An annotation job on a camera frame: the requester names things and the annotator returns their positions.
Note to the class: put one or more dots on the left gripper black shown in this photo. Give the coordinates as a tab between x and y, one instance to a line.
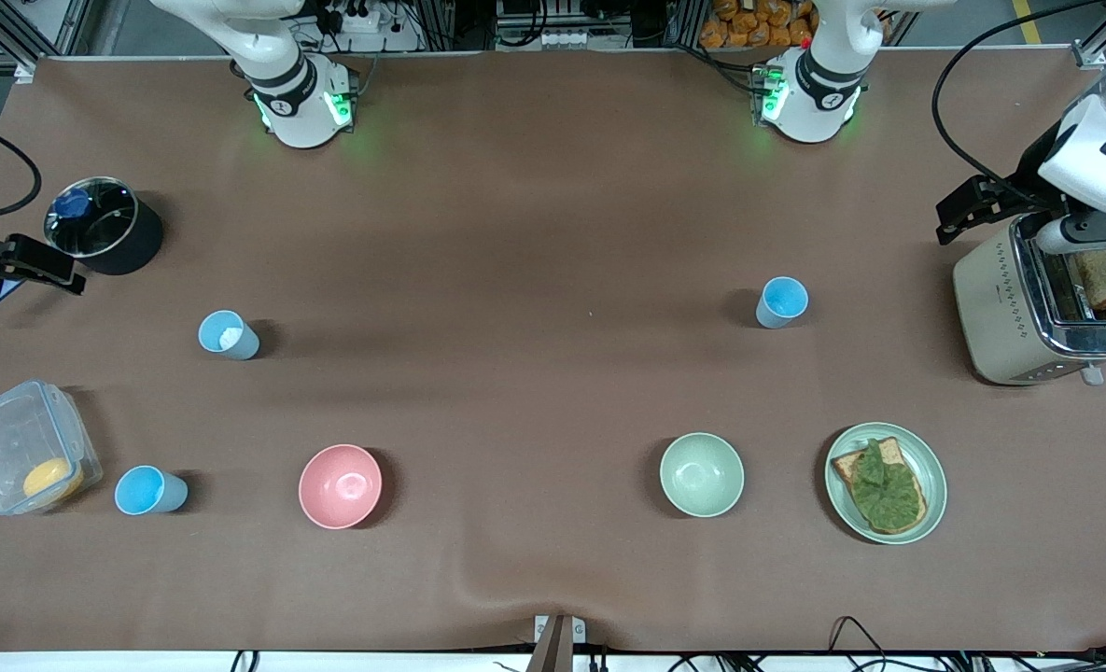
1022	189

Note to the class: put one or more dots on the blue cup with white paper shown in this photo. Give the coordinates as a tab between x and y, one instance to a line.
212	328

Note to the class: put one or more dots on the plain blue cup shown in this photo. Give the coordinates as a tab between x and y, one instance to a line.
137	490
784	299

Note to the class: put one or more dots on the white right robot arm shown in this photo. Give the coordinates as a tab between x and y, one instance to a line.
296	103

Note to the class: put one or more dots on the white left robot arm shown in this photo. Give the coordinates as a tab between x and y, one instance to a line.
818	93

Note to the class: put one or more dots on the glass lid with blue knob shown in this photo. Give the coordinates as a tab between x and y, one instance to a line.
104	224

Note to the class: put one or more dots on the beige chrome toaster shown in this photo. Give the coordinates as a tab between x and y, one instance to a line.
1000	308

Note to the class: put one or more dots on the clear plastic container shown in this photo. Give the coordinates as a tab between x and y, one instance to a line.
11	434

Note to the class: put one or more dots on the crumpled white paper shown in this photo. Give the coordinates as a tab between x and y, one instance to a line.
231	339

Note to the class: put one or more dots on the yellow round food piece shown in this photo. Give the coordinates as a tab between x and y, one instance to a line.
53	478

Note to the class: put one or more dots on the pale green plate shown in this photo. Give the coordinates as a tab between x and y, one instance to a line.
928	471

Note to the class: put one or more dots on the bag of orange snacks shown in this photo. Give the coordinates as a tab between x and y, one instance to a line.
758	23

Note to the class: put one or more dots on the toast slice under lettuce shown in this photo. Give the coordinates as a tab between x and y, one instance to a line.
848	464

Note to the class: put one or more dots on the green lettuce leaf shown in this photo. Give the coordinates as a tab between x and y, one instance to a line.
888	490

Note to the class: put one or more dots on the pink bowl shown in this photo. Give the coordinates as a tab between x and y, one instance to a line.
340	485

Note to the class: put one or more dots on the pale green bowl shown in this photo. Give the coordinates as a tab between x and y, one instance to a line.
702	474

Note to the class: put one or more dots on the white power strip with plugs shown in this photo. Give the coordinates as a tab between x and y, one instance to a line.
356	19

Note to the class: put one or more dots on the brown table cloth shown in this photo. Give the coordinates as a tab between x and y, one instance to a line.
515	233

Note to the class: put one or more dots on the aluminium frame corner bracket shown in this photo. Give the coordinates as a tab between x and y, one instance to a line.
25	71
1089	54

